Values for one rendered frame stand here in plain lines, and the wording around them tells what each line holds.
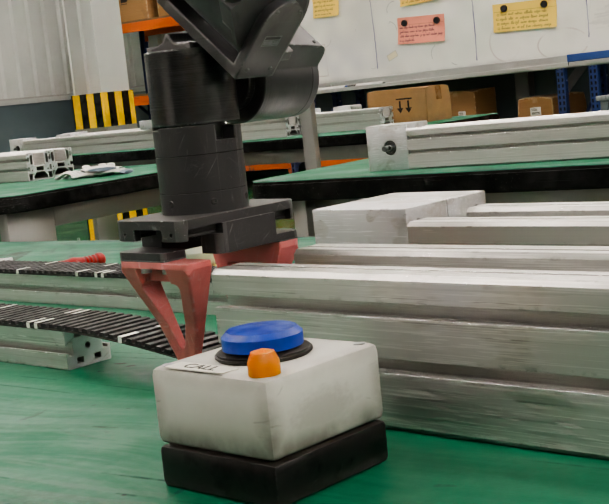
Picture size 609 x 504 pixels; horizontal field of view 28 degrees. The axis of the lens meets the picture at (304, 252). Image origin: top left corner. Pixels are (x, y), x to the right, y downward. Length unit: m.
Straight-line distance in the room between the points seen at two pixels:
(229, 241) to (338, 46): 3.45
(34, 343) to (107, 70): 7.95
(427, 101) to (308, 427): 4.72
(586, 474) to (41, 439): 0.32
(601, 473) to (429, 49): 3.49
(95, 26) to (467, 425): 8.29
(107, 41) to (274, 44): 8.17
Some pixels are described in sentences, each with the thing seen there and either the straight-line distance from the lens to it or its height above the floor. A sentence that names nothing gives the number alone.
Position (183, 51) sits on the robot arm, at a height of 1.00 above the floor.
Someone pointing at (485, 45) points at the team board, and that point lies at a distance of 3.93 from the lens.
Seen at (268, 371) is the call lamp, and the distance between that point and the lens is 0.55.
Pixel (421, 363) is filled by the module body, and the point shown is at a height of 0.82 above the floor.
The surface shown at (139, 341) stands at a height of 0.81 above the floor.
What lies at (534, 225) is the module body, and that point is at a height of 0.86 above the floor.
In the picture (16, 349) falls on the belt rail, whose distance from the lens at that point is 0.98.
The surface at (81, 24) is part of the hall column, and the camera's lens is 9.12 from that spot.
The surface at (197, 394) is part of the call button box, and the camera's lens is 0.58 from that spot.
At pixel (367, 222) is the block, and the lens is 0.90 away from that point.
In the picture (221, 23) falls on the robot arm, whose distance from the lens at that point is 0.75.
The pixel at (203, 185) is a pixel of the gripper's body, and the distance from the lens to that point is 0.78.
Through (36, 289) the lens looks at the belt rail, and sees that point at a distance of 1.29.
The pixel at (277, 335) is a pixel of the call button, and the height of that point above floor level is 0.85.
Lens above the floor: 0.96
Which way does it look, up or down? 7 degrees down
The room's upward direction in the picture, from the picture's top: 6 degrees counter-clockwise
